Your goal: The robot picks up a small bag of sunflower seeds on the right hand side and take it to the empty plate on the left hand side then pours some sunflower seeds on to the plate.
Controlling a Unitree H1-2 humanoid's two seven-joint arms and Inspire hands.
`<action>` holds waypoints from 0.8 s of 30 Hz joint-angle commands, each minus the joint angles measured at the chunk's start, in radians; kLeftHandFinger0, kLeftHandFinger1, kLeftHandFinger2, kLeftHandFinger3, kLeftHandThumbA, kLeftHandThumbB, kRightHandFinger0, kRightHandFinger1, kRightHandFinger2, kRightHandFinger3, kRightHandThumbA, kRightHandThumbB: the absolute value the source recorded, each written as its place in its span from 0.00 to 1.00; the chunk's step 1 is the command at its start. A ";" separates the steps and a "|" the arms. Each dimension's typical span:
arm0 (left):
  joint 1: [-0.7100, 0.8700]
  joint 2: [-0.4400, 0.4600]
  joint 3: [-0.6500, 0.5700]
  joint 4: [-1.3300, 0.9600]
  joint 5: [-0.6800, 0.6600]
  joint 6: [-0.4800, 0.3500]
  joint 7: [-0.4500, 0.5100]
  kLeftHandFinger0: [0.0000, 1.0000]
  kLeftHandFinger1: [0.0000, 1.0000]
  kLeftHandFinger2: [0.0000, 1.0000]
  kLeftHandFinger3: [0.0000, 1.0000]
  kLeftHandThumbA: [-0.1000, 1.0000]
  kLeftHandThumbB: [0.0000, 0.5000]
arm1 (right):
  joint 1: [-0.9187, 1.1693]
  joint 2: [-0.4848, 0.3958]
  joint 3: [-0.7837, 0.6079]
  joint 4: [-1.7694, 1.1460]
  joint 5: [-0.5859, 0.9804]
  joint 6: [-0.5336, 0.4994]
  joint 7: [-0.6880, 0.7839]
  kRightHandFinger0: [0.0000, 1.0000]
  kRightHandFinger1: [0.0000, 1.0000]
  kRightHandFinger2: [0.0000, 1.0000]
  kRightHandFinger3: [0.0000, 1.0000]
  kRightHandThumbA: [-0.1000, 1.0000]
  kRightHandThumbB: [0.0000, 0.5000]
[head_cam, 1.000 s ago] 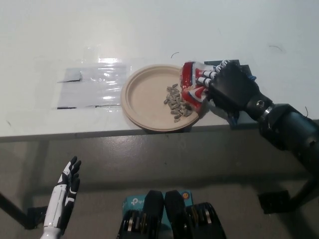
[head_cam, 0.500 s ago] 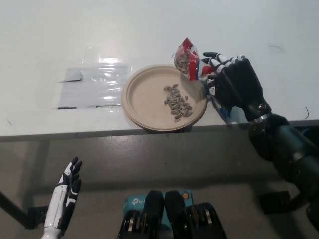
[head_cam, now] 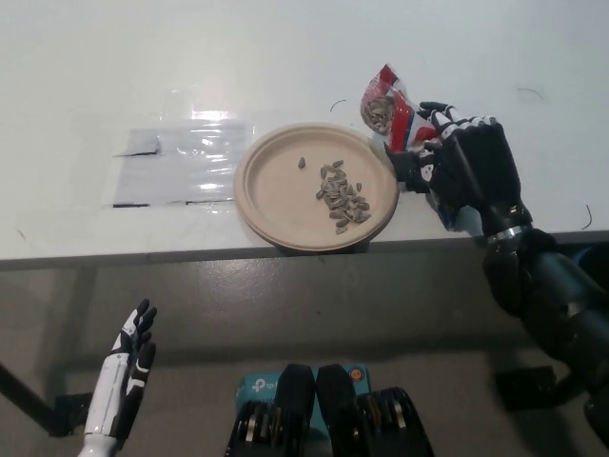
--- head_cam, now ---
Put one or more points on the teal router box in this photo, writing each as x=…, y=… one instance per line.
x=257, y=385

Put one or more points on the right robot hand black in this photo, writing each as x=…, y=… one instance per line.
x=480, y=166

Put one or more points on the beige paper plate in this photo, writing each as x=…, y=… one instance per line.
x=316, y=185

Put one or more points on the black and blue object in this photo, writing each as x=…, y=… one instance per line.
x=592, y=257

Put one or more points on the single sunflower seed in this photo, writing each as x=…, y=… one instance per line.
x=301, y=163

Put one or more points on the clear plastic sheet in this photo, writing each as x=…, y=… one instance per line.
x=181, y=162

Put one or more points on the sunflower seeds bag red blue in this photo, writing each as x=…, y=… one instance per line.
x=399, y=119

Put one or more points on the black table leg with foot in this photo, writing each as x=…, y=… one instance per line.
x=523, y=388
x=24, y=395

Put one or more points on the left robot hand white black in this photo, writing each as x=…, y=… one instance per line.
x=111, y=381

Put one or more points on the pile of sunflower seeds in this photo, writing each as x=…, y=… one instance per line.
x=340, y=195

